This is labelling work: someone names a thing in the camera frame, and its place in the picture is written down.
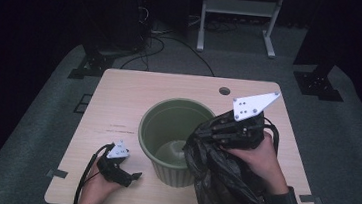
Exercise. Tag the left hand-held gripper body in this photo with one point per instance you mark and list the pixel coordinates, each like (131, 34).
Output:
(114, 162)

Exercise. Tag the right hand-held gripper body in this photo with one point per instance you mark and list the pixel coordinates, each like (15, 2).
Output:
(252, 105)

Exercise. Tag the green plastic trash bin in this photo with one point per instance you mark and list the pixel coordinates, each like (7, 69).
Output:
(166, 130)

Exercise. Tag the black plastic garbage bag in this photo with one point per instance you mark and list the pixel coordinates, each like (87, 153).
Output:
(218, 176)

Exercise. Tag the person's left hand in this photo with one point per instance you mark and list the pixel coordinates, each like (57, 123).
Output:
(96, 191)

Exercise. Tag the person's right hand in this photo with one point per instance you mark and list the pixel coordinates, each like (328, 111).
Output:
(260, 163)

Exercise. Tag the black metal stand base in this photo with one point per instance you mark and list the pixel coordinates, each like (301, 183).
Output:
(92, 65)
(318, 83)

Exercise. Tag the white metal stand frame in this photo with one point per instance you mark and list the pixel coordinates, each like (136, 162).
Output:
(241, 7)

